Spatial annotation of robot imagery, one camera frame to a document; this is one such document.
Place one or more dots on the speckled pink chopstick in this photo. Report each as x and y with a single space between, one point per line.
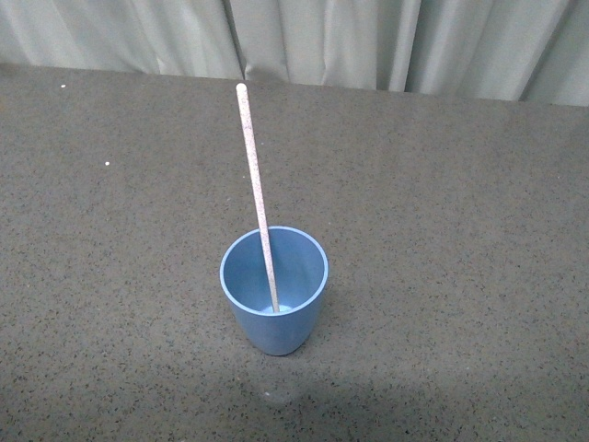
254 172

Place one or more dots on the grey curtain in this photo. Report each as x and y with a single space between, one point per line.
510 50

